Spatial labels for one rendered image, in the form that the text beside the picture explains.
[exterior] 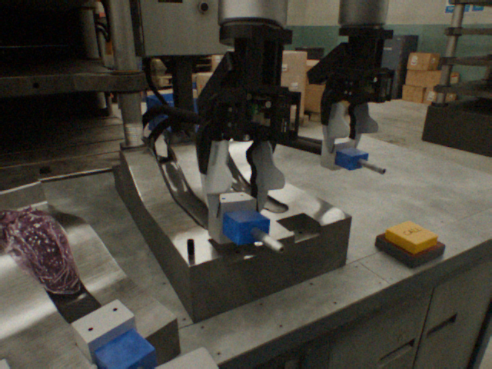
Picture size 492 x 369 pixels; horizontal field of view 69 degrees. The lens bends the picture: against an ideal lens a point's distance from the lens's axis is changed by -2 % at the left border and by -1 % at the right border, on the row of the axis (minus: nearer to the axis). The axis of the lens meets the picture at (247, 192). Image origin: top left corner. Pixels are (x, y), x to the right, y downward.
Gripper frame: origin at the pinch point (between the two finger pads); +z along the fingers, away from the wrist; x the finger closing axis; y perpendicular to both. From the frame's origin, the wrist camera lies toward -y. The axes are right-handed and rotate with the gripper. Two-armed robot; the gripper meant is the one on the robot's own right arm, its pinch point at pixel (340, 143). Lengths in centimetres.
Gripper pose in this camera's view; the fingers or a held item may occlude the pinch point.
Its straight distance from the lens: 70.7
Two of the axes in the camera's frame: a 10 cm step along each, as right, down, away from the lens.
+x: 8.7, -2.0, 4.5
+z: 0.0, 9.1, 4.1
